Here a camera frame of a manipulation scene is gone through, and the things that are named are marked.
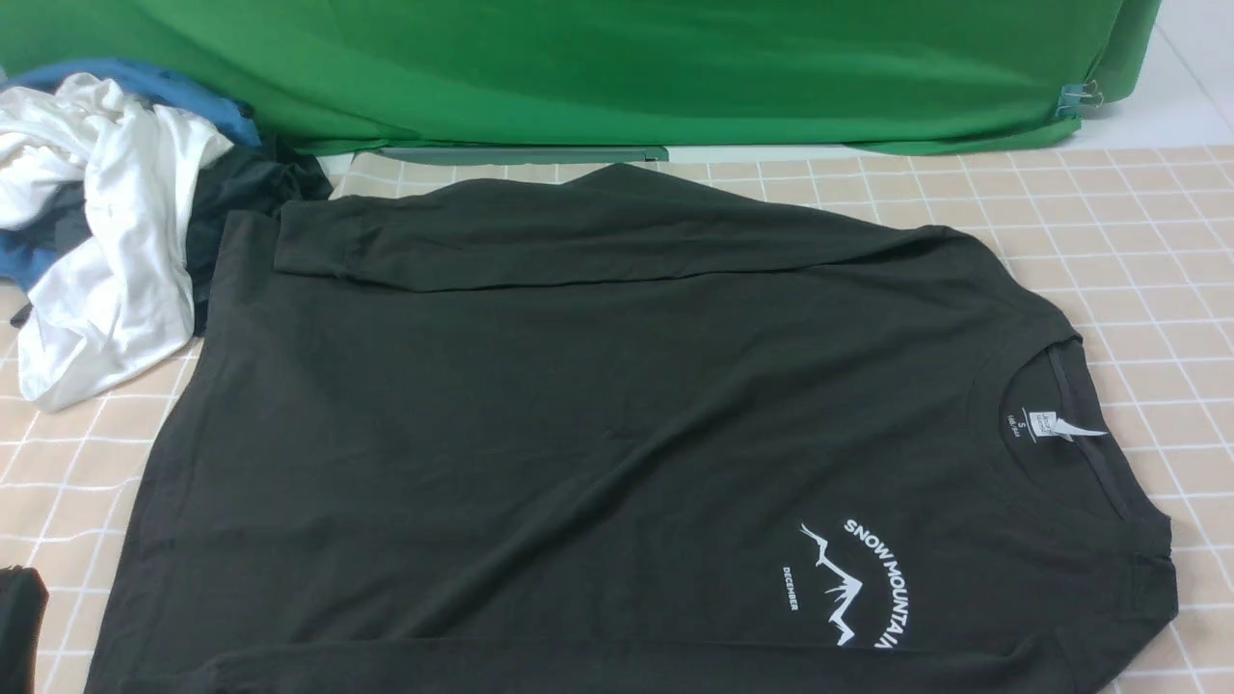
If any green backdrop cloth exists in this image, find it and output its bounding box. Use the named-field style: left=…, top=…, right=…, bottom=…
left=1, top=1, right=1160, bottom=156

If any metal binder clip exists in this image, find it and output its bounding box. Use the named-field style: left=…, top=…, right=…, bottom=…
left=1054, top=80, right=1104, bottom=120

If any dark teal crumpled garment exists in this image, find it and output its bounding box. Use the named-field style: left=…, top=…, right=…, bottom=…
left=1, top=138, right=334, bottom=335

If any blue crumpled garment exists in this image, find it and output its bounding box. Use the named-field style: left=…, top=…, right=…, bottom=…
left=2, top=58, right=262, bottom=291

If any dark gray long-sleeved shirt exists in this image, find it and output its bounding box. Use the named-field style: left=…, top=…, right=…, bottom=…
left=88, top=164, right=1178, bottom=693

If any white crumpled garment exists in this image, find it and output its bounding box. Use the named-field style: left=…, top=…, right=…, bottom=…
left=1, top=73, right=232, bottom=412

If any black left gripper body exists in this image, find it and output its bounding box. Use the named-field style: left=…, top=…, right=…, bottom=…
left=1, top=567, right=48, bottom=693

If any peach grid tablecloth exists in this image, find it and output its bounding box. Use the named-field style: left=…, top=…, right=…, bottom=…
left=1, top=146, right=1233, bottom=693

